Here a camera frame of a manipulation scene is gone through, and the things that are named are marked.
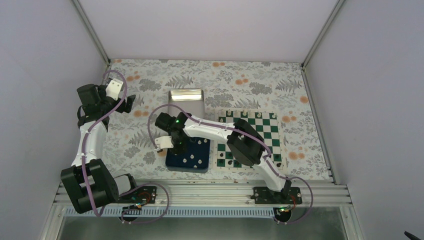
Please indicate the silver metal tin tray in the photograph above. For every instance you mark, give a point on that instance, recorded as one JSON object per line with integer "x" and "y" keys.
{"x": 191, "y": 100}

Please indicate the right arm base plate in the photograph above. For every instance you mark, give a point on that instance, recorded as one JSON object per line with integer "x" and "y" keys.
{"x": 265, "y": 196}

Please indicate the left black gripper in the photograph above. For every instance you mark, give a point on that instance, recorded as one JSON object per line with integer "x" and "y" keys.
{"x": 121, "y": 108}

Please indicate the blue square tray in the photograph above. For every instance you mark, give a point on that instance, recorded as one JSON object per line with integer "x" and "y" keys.
{"x": 195, "y": 160}

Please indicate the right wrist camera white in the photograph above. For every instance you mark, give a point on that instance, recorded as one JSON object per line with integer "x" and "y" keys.
{"x": 163, "y": 142}

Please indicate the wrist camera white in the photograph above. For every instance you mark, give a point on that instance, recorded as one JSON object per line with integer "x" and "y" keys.
{"x": 163, "y": 142}
{"x": 114, "y": 88}

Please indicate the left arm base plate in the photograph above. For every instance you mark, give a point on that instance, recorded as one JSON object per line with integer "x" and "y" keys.
{"x": 142, "y": 196}

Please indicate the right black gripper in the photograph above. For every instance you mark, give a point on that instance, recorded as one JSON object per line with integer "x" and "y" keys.
{"x": 183, "y": 149}

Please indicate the black chess pieces row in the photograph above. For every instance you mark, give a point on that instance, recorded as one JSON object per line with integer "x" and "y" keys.
{"x": 228, "y": 162}

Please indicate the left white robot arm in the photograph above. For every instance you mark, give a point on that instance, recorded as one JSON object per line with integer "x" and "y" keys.
{"x": 88, "y": 182}

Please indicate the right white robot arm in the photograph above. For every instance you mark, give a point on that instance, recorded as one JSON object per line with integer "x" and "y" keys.
{"x": 241, "y": 139}

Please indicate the floral patterned table mat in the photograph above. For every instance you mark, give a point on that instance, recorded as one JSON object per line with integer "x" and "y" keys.
{"x": 276, "y": 87}

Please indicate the aluminium rail frame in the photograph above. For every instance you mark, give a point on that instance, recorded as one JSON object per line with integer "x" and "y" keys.
{"x": 243, "y": 199}

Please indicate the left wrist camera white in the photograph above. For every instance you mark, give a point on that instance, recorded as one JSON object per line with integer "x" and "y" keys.
{"x": 114, "y": 88}

